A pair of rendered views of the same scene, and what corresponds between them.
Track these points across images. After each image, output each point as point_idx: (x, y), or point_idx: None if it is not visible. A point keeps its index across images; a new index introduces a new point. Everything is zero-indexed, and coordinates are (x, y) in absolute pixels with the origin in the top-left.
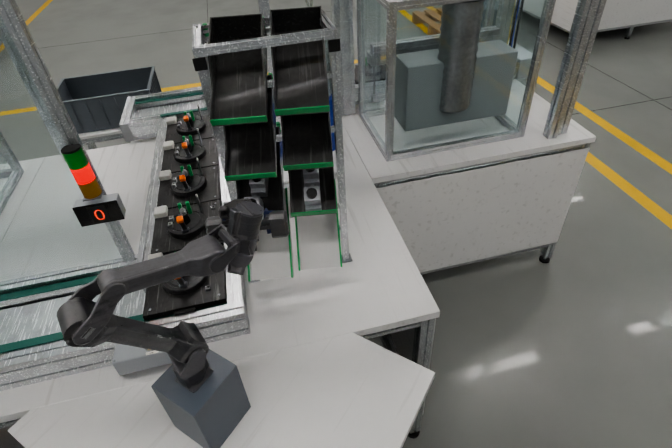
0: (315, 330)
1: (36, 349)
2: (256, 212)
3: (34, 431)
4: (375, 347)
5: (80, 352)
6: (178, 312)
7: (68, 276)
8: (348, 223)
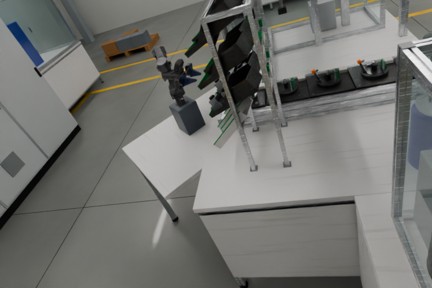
0: (211, 153)
1: None
2: (157, 62)
3: (213, 90)
4: (189, 175)
5: None
6: None
7: None
8: (289, 172)
